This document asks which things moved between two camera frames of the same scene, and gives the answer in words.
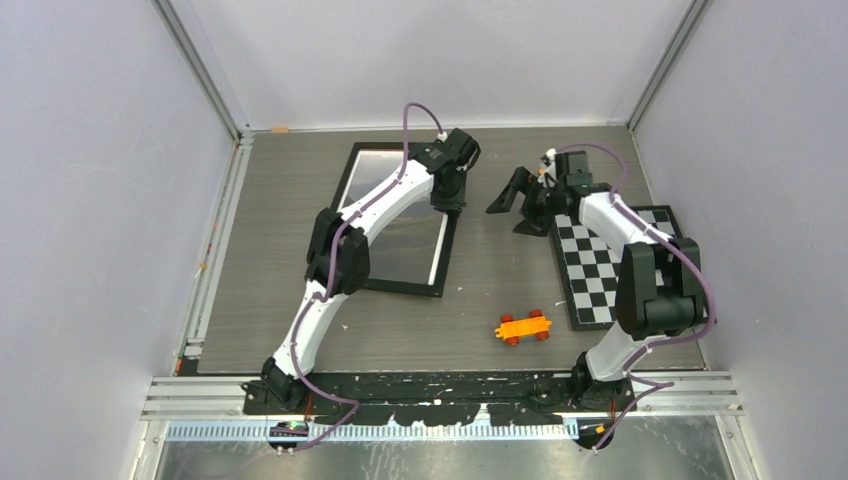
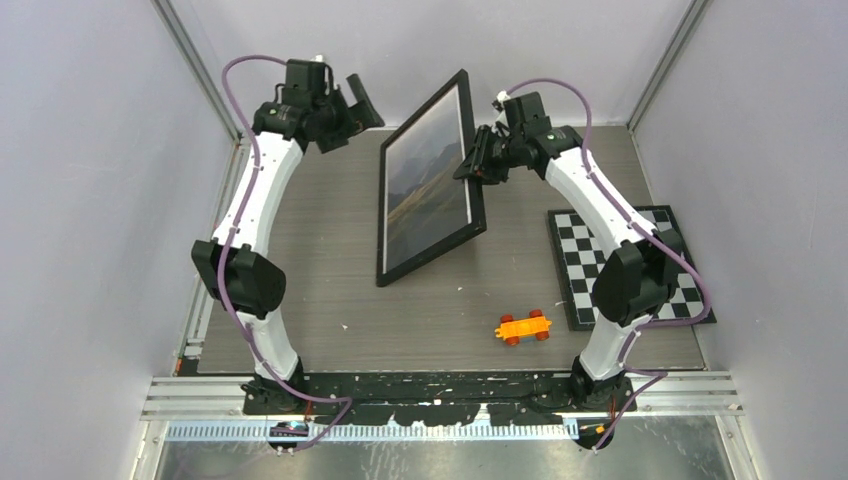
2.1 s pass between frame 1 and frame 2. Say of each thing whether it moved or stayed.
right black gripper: moved
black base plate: stayed
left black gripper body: moved
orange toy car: stayed
